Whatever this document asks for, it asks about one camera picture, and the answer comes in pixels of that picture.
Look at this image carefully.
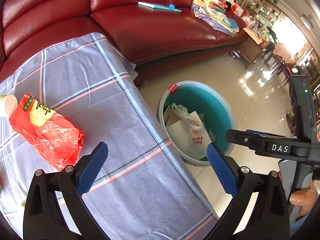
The teal round trash bin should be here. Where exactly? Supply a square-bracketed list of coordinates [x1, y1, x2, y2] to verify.
[157, 81, 236, 167]

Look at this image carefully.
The small ball under sofa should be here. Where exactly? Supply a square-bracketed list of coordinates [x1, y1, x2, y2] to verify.
[230, 49, 241, 60]

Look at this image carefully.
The green white cylindrical container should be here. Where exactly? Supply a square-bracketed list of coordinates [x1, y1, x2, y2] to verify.
[0, 94, 18, 118]

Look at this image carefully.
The dark red leather sofa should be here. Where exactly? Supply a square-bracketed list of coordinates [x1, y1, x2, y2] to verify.
[1, 0, 247, 84]

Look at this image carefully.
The wooden side table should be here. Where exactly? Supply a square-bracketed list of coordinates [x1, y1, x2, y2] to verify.
[237, 27, 268, 69]

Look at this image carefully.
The white plastic bag red print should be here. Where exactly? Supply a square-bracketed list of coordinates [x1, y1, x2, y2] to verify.
[171, 102, 213, 156]

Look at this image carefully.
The person's right hand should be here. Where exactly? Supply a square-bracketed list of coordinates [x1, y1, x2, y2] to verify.
[289, 180, 318, 218]

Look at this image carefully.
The red plastic snack bag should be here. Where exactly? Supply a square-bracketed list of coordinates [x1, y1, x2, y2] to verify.
[9, 93, 85, 171]

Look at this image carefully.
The teal white book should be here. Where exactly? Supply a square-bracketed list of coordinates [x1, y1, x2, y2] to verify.
[137, 2, 182, 14]

